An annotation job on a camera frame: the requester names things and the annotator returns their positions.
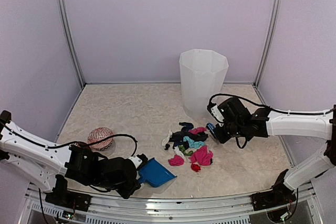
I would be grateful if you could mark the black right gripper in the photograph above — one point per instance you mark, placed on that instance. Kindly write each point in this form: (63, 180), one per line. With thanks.
(222, 138)

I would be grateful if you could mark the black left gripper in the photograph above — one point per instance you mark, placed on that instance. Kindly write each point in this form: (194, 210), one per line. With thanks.
(125, 193)

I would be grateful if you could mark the blue hand brush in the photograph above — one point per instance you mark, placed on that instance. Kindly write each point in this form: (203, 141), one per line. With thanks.
(211, 128)

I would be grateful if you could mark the blue dustpan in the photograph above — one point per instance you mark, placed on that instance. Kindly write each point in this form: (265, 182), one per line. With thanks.
(154, 174)

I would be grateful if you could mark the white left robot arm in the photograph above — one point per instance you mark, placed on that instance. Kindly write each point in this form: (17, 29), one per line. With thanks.
(49, 165)

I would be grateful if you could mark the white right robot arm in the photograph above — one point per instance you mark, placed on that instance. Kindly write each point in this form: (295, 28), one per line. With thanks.
(234, 121)

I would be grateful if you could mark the red white patterned bowl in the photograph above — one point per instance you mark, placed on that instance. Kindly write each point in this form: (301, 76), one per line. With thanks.
(98, 134)

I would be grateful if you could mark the cyan paper scrap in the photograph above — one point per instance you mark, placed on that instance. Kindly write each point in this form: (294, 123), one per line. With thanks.
(192, 143)

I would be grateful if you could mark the long white paper scrap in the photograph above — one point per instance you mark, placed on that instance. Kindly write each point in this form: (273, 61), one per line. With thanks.
(166, 140)

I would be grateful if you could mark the green black paper scrap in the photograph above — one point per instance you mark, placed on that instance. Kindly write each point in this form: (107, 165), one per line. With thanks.
(186, 152)

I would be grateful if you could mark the small red paper ball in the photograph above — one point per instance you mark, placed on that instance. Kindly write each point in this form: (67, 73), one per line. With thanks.
(195, 167)

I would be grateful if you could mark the white crumpled paper scrap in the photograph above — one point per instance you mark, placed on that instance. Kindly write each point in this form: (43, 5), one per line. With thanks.
(179, 153)

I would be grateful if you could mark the white translucent plastic bin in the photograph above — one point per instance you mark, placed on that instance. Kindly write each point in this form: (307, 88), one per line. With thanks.
(202, 74)

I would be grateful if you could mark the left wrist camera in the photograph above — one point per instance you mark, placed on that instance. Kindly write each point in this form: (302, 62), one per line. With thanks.
(139, 160)

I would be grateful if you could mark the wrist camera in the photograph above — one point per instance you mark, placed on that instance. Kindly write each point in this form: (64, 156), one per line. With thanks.
(215, 113)
(139, 160)

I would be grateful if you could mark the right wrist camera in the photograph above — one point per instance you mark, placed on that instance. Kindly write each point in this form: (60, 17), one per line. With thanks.
(215, 113)

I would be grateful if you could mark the aluminium front rail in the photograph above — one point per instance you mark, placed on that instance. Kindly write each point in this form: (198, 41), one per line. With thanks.
(113, 209)

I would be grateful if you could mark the aluminium corner post right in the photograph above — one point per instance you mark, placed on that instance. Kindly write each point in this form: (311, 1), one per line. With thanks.
(268, 41)

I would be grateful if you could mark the aluminium corner post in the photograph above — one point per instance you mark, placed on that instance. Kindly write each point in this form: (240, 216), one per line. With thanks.
(70, 43)
(268, 41)

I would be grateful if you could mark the aluminium corner post left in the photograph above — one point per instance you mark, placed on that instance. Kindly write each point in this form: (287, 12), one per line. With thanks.
(70, 43)

